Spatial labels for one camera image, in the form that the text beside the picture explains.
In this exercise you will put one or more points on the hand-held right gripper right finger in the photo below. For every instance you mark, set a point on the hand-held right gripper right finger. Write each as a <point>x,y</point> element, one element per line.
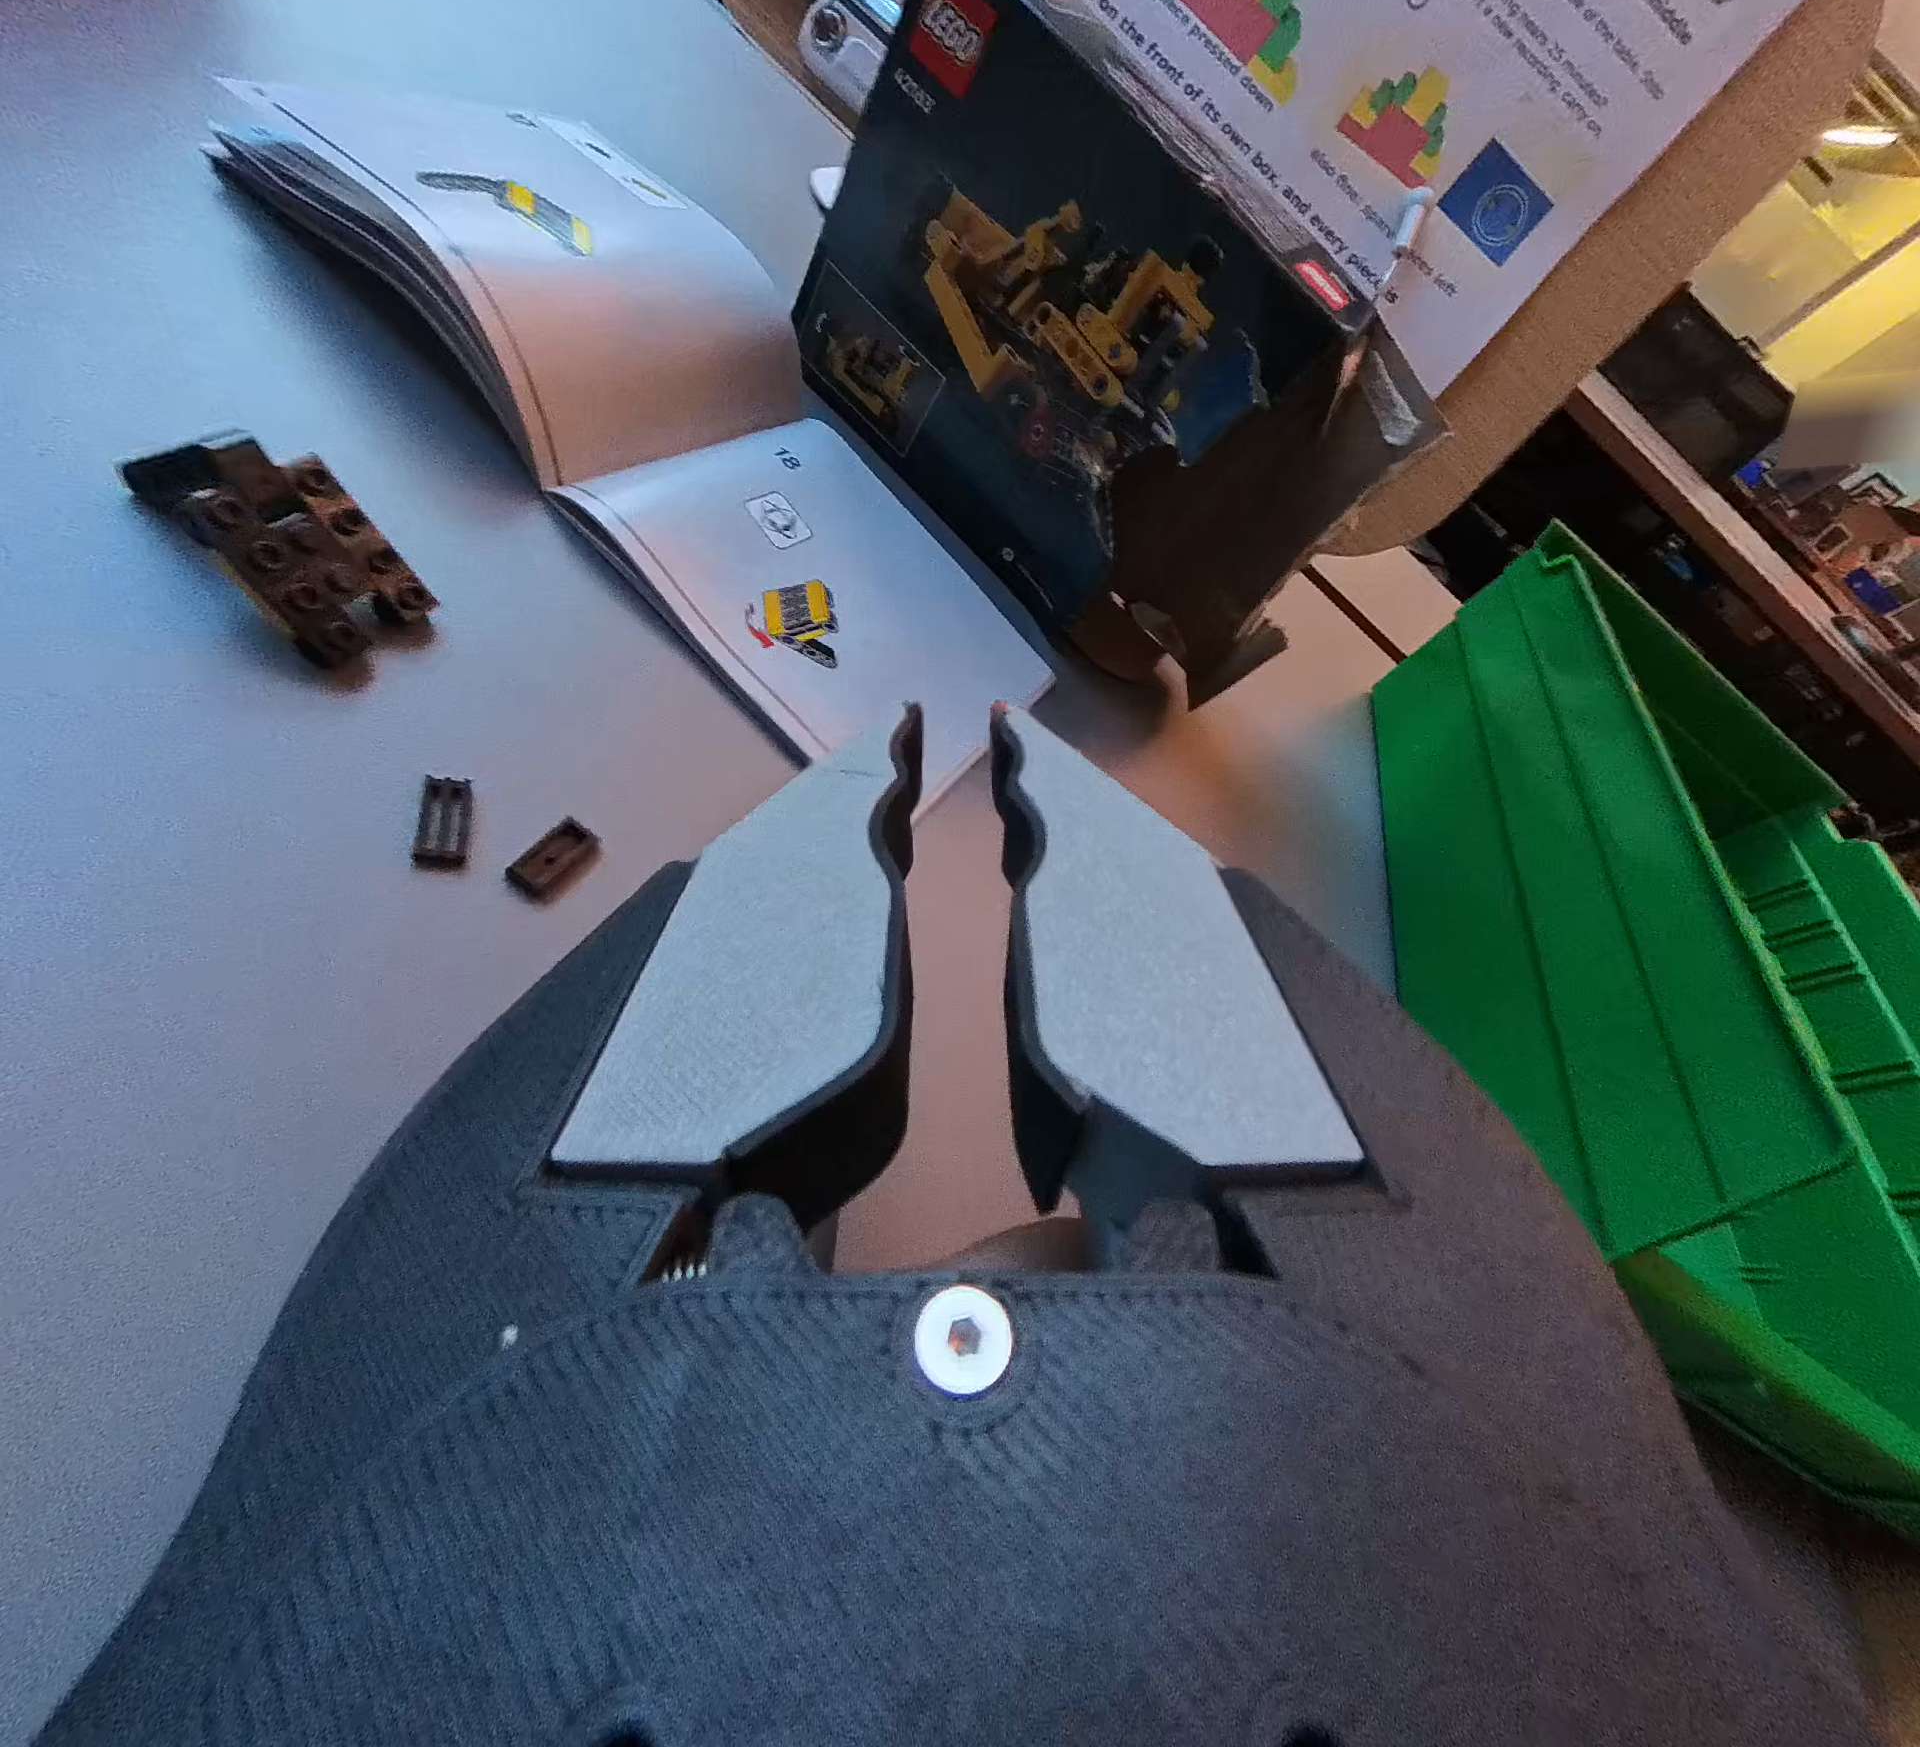
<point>1169,996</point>

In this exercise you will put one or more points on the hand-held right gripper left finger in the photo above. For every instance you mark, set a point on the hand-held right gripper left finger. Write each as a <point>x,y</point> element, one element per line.
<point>751,996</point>

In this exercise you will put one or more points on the black lego flat tile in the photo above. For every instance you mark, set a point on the black lego flat tile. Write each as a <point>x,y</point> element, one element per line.
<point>552,860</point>

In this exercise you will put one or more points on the black lego grille tile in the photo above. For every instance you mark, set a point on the black lego grille tile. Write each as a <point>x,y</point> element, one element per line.
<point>443,822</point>

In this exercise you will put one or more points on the small dark lego assembly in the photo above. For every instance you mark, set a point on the small dark lego assembly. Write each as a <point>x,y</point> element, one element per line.
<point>291,548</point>

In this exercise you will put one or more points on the open lego instruction booklet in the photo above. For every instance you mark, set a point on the open lego instruction booklet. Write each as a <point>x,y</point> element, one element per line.
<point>631,337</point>

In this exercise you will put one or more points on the black lego set box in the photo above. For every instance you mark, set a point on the black lego set box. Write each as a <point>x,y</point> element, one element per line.
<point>1050,322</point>

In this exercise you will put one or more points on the green plastic bin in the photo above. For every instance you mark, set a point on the green plastic bin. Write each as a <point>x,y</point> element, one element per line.
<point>1621,967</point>

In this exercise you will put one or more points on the background wooden workbench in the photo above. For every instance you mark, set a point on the background wooden workbench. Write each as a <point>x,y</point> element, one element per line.
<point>1769,577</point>

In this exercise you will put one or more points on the printed instruction sheet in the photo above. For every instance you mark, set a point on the printed instruction sheet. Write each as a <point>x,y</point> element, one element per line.
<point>1500,22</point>

